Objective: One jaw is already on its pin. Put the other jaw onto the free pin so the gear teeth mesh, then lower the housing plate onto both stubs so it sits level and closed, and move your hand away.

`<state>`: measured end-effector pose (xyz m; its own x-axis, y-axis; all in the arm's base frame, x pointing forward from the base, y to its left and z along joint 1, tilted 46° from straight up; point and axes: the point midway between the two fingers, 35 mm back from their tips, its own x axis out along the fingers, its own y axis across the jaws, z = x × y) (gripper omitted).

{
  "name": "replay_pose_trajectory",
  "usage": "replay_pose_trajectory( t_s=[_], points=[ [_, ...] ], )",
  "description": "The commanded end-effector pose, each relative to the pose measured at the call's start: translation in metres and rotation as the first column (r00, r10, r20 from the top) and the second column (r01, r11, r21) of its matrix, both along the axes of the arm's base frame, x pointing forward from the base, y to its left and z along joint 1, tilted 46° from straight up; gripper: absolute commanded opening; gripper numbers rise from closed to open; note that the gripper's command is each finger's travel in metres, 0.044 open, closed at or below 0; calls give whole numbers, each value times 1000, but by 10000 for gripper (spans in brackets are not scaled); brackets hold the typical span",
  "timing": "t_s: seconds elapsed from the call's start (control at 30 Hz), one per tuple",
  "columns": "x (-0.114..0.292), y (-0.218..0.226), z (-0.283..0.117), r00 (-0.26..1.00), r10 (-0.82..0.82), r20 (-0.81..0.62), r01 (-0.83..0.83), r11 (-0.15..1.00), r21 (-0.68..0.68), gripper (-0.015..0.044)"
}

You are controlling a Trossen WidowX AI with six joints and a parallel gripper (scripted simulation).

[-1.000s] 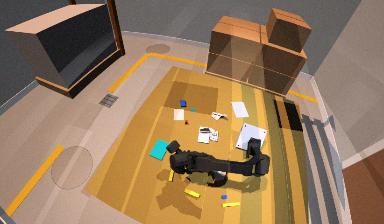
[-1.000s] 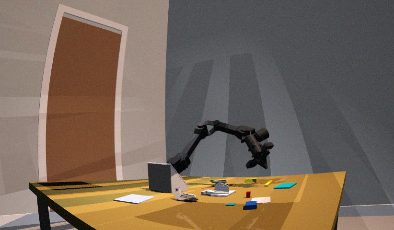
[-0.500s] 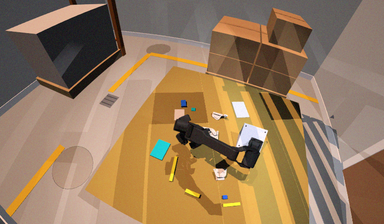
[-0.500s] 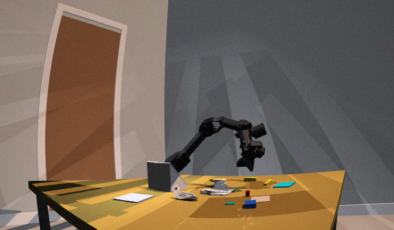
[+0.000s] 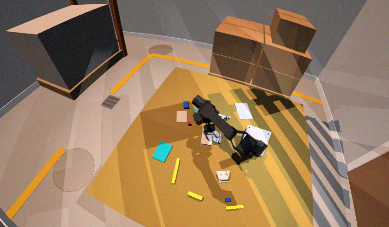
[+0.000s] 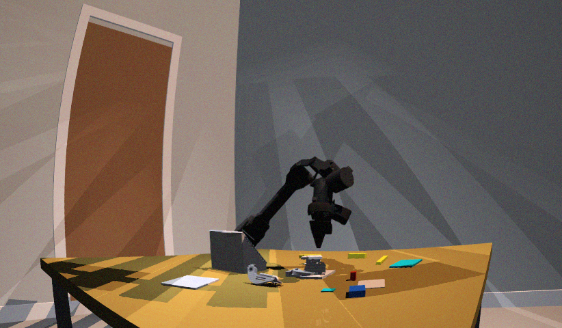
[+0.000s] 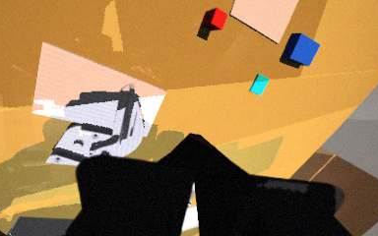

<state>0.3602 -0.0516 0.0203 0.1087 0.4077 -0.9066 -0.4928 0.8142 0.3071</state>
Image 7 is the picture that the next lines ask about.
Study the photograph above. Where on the blue cube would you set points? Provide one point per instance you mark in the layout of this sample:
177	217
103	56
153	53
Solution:
301	49

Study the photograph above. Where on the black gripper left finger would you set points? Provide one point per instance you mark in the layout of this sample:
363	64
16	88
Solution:
166	184

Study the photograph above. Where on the small cyan block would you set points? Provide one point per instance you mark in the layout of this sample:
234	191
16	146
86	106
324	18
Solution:
259	84

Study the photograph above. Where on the red cube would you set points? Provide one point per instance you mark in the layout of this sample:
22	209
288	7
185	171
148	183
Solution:
214	19

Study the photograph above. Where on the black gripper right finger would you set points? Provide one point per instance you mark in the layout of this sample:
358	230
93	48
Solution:
227	195

